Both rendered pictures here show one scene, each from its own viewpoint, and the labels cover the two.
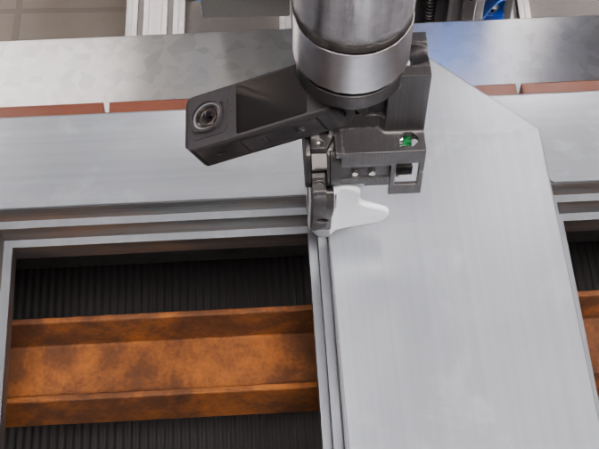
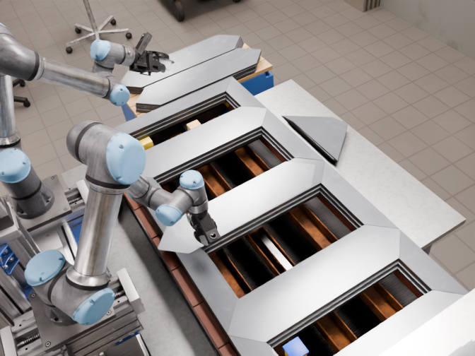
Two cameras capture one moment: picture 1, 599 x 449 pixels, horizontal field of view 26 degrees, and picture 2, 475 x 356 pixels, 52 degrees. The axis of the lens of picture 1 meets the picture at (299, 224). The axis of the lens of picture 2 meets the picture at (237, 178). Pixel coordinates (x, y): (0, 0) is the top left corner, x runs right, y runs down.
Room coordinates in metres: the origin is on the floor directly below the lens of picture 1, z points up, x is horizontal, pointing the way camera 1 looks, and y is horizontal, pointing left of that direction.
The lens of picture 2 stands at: (0.82, 1.06, 2.37)
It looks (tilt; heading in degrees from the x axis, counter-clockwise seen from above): 47 degrees down; 248
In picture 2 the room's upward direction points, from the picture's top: 8 degrees counter-clockwise
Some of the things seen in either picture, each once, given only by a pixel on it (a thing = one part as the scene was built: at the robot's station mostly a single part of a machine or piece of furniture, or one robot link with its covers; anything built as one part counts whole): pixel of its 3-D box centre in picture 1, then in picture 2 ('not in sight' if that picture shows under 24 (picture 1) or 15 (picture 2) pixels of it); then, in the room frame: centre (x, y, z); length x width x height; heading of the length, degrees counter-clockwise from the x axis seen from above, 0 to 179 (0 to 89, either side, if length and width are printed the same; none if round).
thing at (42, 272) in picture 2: not in sight; (51, 276); (1.04, 0.09, 1.20); 0.13 x 0.12 x 0.14; 118
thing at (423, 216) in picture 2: not in sight; (343, 151); (-0.26, -0.26, 0.74); 1.20 x 0.26 x 0.03; 93
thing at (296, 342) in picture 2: not in sight; (295, 349); (0.48, 0.50, 0.88); 0.06 x 0.06 x 0.02; 3
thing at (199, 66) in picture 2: not in sight; (192, 71); (0.10, -1.16, 0.82); 0.80 x 0.40 x 0.06; 3
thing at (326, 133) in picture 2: not in sight; (323, 129); (-0.25, -0.41, 0.77); 0.45 x 0.20 x 0.04; 93
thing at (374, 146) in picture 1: (358, 110); (199, 216); (0.54, -0.04, 1.02); 0.09 x 0.08 x 0.12; 93
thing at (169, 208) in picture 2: not in sight; (169, 205); (0.64, 0.00, 1.17); 0.11 x 0.11 x 0.08; 28
